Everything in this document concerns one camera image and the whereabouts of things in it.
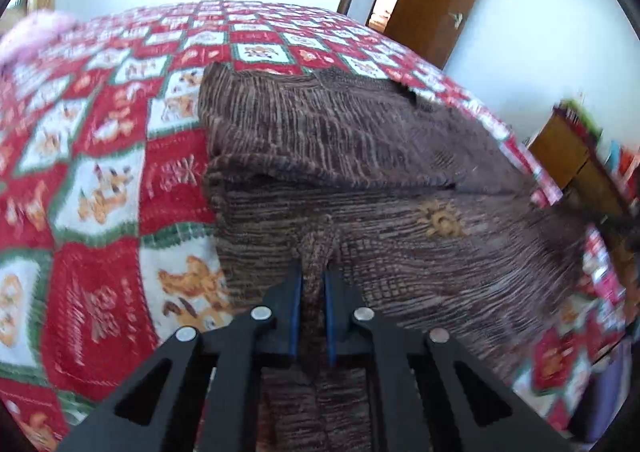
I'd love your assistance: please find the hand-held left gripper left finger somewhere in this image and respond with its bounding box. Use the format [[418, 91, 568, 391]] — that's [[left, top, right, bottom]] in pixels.
[[59, 268, 303, 452]]

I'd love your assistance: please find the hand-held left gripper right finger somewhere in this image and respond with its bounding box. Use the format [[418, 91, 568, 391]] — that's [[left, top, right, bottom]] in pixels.
[[322, 269, 576, 452]]

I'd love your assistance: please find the brown knitted sweater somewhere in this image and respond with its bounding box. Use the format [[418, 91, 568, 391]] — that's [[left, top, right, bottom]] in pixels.
[[197, 62, 596, 452]]

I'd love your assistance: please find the red printed checkered blanket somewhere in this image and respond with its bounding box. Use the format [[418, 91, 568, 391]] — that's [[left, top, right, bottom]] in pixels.
[[0, 0, 631, 438]]

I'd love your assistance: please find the purple cloth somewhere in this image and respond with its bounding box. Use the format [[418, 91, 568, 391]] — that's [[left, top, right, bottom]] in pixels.
[[570, 347, 632, 443]]

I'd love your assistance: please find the wooden cabinet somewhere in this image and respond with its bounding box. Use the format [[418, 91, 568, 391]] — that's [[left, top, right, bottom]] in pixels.
[[527, 107, 640, 283]]

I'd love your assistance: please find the dark red patterned cloth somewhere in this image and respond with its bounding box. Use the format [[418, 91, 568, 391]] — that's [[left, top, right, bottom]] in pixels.
[[552, 102, 601, 138]]

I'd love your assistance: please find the brown wooden door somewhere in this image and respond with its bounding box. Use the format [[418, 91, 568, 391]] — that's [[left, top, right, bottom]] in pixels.
[[385, 0, 498, 70]]

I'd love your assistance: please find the green folded cloth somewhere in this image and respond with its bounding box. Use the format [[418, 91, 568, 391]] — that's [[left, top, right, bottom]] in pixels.
[[565, 97, 607, 143]]

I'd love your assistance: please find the pink pillow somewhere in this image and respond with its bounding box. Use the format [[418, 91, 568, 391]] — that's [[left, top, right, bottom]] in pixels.
[[0, 9, 78, 68]]

